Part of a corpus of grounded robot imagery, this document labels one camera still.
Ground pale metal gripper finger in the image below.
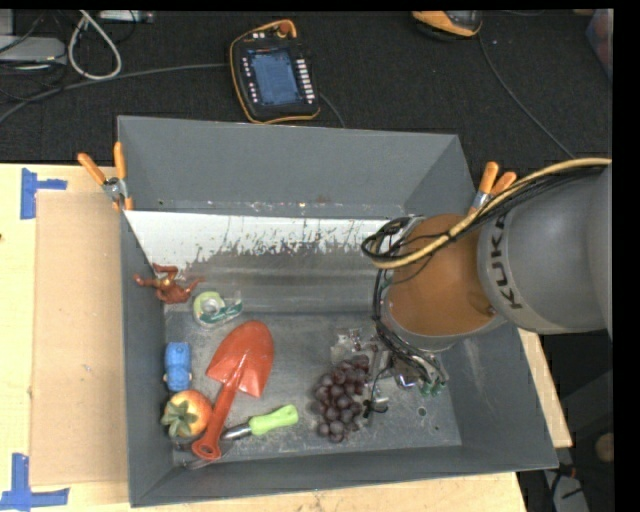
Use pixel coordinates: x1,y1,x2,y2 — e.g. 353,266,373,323
330,328,379,365
362,368,392,419

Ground purple toy grape bunch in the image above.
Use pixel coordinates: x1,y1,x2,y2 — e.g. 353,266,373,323
310,353,373,445

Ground grey metal bin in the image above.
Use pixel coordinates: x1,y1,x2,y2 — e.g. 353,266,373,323
116,114,561,509

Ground red toy shovel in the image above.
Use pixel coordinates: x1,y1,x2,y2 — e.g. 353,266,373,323
190,319,276,462

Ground green clear tape dispenser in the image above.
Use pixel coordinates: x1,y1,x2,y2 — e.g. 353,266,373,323
192,289,245,329

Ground orange toy fruit green leaves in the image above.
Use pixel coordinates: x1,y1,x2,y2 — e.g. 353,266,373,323
159,389,214,441

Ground blue toy car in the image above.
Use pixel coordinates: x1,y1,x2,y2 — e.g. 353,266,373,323
162,341,194,393

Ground brown toy figure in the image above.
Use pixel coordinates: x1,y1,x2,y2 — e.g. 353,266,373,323
132,262,207,306

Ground brown cardboard board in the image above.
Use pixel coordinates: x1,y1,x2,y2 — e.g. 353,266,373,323
27,191,131,488

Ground green-handled small tool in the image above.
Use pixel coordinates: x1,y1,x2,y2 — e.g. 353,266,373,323
219,403,300,442

